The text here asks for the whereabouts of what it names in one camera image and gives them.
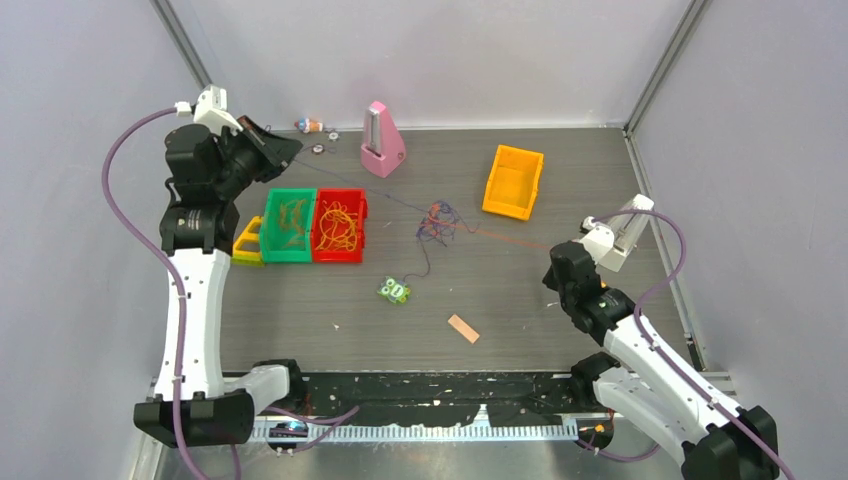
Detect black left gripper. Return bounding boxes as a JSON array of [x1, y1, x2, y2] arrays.
[[214, 115, 302, 198]]

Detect brown orange cable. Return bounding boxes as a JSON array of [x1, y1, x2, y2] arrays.
[[274, 197, 311, 252]]

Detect yellow cable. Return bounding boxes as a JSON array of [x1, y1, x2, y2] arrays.
[[315, 198, 362, 254]]

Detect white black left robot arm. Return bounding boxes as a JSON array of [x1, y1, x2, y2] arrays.
[[133, 115, 307, 448]]

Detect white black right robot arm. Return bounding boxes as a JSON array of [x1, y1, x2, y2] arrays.
[[543, 241, 780, 479]]

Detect small clown figurine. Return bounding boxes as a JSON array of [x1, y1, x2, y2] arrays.
[[294, 117, 325, 134]]

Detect white metronome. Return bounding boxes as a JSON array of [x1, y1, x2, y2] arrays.
[[596, 194, 655, 272]]

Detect green plastic bin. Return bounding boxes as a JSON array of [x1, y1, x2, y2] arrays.
[[260, 188, 317, 263]]

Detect red plastic bin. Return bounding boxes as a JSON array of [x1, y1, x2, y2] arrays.
[[311, 188, 368, 264]]

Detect pink metronome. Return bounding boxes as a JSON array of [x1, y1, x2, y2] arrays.
[[360, 101, 407, 178]]

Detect orange plastic bin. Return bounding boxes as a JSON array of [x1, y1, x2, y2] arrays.
[[482, 144, 544, 221]]

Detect yellow triangle stand left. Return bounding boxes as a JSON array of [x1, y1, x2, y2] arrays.
[[232, 216, 265, 267]]

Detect wooden block near front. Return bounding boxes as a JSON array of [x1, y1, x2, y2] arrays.
[[448, 314, 480, 344]]

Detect green owl toy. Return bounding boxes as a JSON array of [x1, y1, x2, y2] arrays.
[[377, 276, 411, 304]]

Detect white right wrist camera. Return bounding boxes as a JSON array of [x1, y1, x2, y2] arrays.
[[578, 215, 635, 272]]

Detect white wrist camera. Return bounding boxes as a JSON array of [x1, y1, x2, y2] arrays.
[[174, 84, 243, 136], [578, 215, 635, 272]]

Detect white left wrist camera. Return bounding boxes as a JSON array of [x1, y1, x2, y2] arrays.
[[174, 84, 243, 136]]

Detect purple right arm hose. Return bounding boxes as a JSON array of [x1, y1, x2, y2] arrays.
[[576, 208, 796, 480]]

